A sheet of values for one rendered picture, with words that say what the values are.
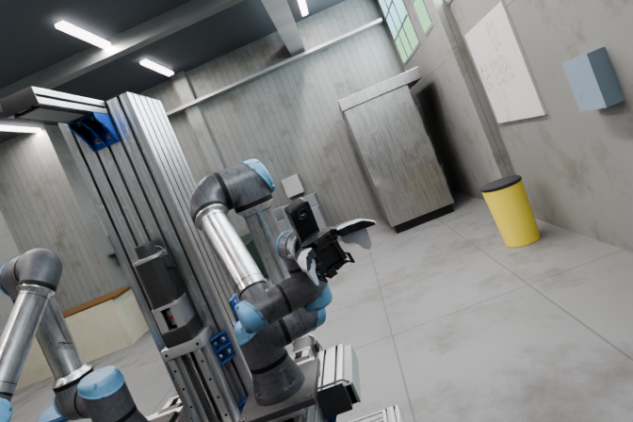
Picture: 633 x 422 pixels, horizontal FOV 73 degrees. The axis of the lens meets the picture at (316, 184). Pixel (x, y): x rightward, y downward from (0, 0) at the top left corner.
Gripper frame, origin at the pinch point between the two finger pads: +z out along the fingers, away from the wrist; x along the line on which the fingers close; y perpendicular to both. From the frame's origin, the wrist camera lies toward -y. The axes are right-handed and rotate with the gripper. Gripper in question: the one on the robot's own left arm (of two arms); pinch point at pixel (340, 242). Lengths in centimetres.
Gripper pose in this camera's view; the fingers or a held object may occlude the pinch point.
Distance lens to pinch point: 74.6
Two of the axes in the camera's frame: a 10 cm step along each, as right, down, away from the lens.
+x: -8.0, 5.0, -3.4
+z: 3.4, -0.9, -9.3
